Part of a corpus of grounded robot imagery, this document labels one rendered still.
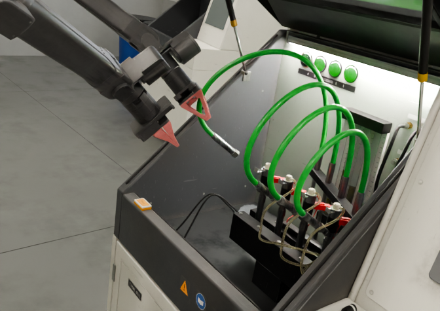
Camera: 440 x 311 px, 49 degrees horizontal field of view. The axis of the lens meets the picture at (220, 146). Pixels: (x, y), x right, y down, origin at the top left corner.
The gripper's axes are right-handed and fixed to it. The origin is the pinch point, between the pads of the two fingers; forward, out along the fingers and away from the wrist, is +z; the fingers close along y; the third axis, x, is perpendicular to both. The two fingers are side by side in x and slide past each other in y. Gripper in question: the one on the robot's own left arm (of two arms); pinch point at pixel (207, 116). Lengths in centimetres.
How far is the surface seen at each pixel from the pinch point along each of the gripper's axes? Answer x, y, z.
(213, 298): 22.9, -22.6, 32.7
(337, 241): -6.9, -27.8, 37.5
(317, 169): -14.3, 13.5, 31.9
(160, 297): 39.7, -3.7, 29.5
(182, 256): 25.3, -12.8, 22.7
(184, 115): 37, 289, -15
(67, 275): 118, 116, 17
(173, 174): 21.3, 21.8, 7.1
